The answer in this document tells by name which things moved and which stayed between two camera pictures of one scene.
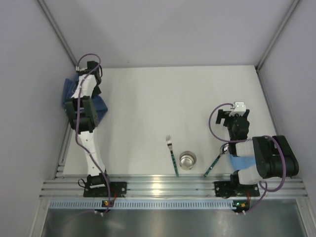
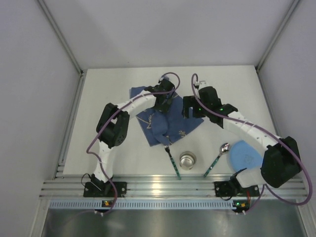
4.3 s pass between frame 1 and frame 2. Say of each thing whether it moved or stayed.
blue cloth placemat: moved
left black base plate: stayed
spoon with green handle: stayed
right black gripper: moved
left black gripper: moved
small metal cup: stayed
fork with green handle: moved
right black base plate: stayed
